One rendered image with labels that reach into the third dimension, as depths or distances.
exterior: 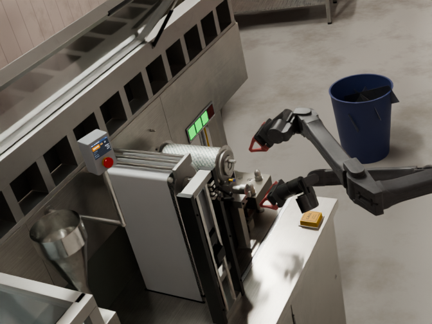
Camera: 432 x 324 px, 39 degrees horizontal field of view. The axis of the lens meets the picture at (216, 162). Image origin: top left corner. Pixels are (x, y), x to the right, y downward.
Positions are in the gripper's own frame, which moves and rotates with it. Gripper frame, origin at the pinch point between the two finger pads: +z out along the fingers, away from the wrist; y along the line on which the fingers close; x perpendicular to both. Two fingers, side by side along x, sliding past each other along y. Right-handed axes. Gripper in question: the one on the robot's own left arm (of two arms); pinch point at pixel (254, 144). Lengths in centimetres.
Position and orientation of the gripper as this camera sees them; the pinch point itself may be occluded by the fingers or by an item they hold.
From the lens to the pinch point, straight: 211.7
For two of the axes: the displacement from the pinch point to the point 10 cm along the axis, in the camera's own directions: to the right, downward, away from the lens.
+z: -5.4, 4.6, 7.0
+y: 4.3, -5.7, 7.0
